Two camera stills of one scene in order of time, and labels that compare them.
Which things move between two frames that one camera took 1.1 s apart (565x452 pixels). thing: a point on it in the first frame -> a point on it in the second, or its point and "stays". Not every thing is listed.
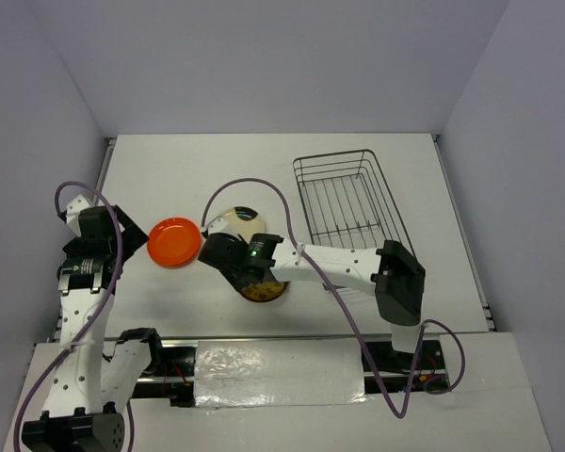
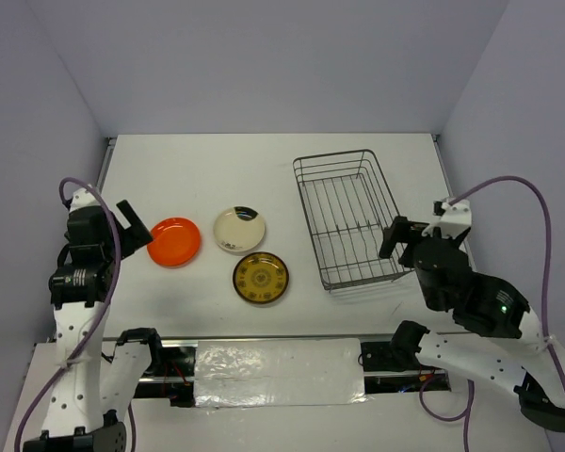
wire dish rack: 347,202 stays
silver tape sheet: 278,372 stays
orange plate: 173,243 stays
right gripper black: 234,280 -> 401,230
